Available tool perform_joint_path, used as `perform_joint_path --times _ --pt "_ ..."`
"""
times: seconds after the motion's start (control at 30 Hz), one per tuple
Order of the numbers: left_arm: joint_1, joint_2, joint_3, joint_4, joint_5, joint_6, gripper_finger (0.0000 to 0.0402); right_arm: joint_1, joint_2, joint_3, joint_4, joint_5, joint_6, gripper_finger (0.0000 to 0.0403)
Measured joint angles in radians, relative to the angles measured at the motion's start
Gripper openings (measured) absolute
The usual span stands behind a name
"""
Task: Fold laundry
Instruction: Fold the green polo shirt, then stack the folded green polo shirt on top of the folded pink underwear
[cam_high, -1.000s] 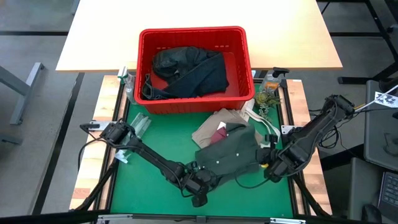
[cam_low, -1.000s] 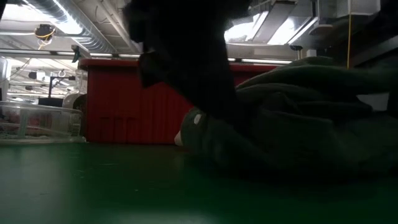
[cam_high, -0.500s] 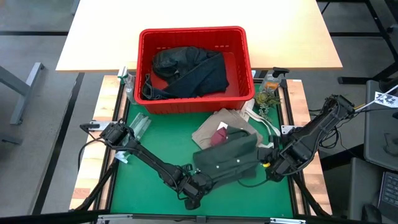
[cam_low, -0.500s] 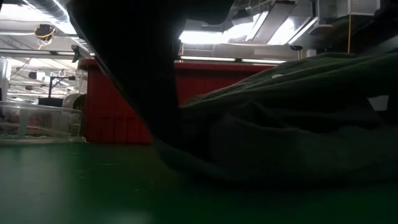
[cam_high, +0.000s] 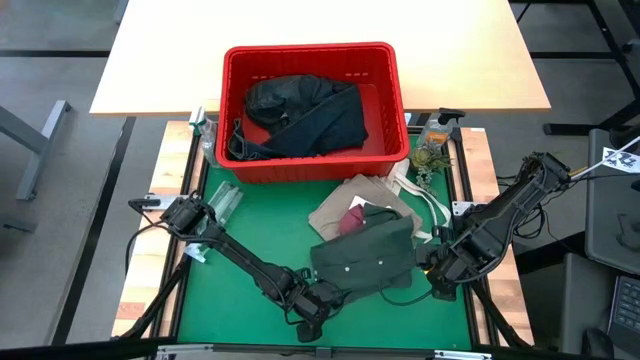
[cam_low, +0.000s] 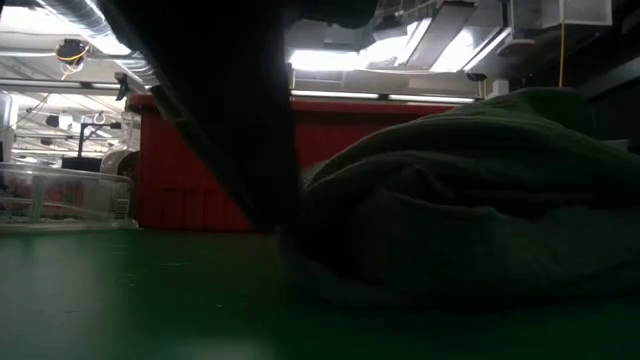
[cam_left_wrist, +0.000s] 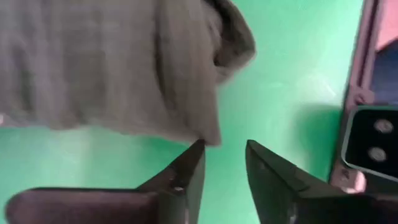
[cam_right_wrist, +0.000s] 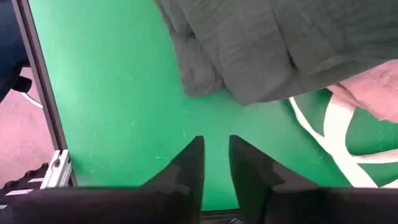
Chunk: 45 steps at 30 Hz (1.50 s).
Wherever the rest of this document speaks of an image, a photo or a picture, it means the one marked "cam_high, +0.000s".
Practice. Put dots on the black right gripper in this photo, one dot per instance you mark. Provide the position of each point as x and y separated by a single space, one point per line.
445 265

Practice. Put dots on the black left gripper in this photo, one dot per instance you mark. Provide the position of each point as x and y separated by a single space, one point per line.
317 305

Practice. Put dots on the dark green garment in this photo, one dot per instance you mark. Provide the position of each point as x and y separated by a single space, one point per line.
365 255

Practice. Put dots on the maroon shirt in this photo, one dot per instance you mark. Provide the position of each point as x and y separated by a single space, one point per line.
351 220

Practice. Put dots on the beige shirt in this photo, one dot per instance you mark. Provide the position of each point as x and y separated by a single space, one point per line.
340 200

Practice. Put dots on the black garment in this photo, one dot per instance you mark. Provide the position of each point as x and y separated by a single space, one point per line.
285 97

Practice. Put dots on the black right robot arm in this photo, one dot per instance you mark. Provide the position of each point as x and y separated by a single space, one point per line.
505 215

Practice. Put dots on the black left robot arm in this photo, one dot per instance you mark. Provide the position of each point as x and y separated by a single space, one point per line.
240 260

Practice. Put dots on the red plastic laundry basket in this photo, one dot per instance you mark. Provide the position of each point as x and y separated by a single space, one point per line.
310 60

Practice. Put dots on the cream tote bag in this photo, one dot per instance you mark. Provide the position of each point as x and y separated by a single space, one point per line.
430 200

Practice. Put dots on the green table mat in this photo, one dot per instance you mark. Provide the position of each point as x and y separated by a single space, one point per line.
250 225

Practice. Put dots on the artificial succulent plant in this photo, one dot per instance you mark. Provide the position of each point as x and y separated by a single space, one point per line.
427 157

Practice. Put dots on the spray bottle black trigger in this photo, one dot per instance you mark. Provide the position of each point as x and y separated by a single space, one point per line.
435 132

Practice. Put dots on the clear spray bottle white trigger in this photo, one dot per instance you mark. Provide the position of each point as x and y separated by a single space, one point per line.
227 200

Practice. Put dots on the grey side desk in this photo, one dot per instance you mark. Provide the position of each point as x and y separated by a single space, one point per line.
580 300

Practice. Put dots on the black computer mouse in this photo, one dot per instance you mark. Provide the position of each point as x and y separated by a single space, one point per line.
597 345

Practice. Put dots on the dark computer keyboard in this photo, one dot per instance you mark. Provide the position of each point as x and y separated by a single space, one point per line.
627 310

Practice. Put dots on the clear spray bottle pale-green trigger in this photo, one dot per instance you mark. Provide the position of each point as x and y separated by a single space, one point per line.
209 142

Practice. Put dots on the white tag black pattern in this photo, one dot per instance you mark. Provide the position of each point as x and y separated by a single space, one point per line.
620 161

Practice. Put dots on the light wooden desk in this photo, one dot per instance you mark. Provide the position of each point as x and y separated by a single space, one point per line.
175 50

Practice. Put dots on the grey metal desk leg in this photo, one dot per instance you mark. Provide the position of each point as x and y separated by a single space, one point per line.
37 145

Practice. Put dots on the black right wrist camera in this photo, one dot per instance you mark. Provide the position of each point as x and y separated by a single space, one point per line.
441 233

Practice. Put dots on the black aluminium table frame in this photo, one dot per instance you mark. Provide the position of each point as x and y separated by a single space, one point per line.
474 320

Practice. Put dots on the silver metal bracket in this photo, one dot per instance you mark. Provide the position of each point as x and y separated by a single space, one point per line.
180 352
462 355

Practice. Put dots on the black desk frame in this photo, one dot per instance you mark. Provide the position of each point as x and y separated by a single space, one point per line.
607 35

